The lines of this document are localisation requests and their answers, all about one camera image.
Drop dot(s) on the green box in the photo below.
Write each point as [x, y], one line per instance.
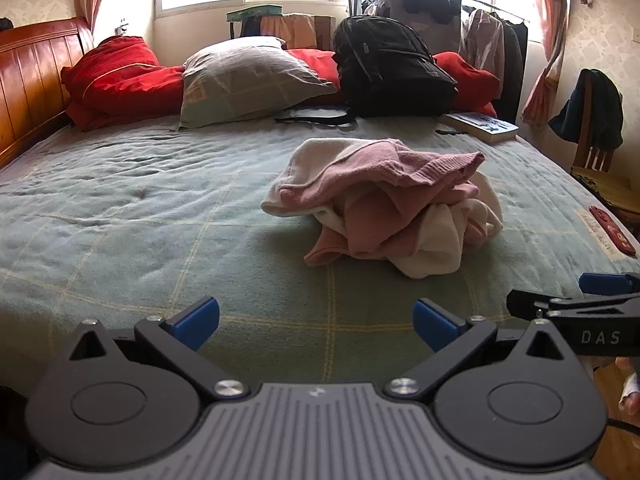
[255, 11]

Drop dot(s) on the wooden chair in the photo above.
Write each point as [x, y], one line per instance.
[597, 160]

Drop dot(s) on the black coat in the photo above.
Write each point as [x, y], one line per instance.
[517, 60]

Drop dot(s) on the person's right hand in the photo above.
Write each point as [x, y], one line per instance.
[631, 402]

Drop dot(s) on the pink and white sweater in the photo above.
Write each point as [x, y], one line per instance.
[380, 195]

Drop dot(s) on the wooden headboard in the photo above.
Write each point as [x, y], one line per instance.
[30, 85]

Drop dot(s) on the grey pillow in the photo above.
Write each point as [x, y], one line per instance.
[240, 80]

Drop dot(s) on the red folded quilt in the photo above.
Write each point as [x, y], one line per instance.
[115, 75]

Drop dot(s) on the black backpack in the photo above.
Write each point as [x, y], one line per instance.
[390, 70]

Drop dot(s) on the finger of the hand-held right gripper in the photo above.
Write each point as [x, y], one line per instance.
[527, 304]
[607, 284]

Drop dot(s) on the small dark cloth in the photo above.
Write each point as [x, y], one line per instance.
[5, 24]

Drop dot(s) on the white paper slip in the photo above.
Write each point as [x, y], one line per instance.
[586, 221]

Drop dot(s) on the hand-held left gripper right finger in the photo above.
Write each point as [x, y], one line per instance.
[432, 325]

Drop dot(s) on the white paperback book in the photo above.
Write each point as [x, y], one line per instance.
[482, 125]

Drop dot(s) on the cardboard box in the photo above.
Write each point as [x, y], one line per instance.
[300, 30]

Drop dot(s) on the grey brown garment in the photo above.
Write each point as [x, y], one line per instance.
[400, 20]

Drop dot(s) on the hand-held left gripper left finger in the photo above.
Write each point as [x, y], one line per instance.
[197, 322]

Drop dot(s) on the red blanket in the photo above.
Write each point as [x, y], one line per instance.
[460, 75]

